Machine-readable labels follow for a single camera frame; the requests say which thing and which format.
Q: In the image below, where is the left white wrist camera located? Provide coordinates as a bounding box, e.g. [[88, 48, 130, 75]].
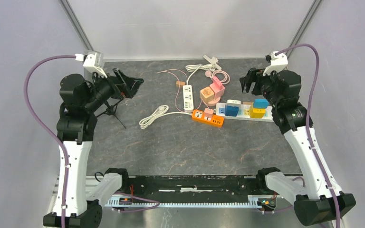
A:
[[75, 51, 107, 78]]

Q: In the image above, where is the black tripod stand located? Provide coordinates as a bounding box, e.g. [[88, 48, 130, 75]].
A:
[[96, 99, 126, 129]]

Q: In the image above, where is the white cable duct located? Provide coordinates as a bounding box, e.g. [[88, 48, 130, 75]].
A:
[[105, 195, 278, 209]]

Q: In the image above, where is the orange power strip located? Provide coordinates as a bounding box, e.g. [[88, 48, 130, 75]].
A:
[[191, 110, 224, 128]]

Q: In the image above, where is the small wooden block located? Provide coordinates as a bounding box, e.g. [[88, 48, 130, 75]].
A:
[[175, 81, 186, 88]]

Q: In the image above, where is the long white power strip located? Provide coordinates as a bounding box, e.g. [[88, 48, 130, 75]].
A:
[[214, 103, 273, 122]]

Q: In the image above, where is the small white power strip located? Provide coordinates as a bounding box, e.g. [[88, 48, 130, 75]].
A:
[[182, 85, 194, 113]]

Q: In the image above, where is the pink cube socket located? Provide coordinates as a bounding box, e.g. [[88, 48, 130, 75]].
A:
[[209, 76, 225, 99]]

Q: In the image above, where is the light blue adapter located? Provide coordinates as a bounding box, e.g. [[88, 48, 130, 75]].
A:
[[253, 98, 269, 109]]

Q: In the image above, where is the white cord with plug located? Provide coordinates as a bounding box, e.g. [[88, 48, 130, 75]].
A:
[[185, 55, 222, 86]]

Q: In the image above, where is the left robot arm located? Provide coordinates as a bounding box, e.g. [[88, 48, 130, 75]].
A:
[[43, 68, 144, 228]]

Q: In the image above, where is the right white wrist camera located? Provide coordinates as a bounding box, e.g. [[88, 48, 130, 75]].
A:
[[262, 51, 288, 76]]

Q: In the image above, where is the pink round base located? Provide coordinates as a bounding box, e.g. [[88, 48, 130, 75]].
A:
[[203, 97, 221, 107]]

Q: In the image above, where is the dark blue cube adapter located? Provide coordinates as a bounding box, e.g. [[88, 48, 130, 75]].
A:
[[224, 106, 240, 117]]

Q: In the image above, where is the white square adapter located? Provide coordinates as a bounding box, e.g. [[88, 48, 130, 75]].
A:
[[226, 99, 242, 108]]

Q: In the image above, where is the beige cube socket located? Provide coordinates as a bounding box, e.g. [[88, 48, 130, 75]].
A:
[[200, 86, 215, 103]]

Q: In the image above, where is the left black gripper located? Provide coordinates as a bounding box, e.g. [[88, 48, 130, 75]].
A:
[[84, 67, 144, 112]]

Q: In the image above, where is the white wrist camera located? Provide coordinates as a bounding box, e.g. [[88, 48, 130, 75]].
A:
[[262, 51, 288, 76], [75, 51, 107, 78]]

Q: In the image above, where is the pink charger plug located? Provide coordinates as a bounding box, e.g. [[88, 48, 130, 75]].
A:
[[204, 108, 214, 115]]

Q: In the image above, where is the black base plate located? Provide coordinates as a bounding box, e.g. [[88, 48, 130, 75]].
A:
[[122, 175, 275, 203]]

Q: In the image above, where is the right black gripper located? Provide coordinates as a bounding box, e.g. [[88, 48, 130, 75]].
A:
[[240, 66, 281, 107]]

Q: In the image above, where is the yellow cube adapter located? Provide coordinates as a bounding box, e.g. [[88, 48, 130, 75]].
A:
[[249, 105, 266, 119]]

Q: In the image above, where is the white coiled power cord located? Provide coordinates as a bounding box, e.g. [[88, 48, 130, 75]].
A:
[[138, 105, 192, 130]]

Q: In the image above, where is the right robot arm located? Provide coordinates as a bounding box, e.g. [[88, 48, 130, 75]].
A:
[[240, 68, 356, 226]]

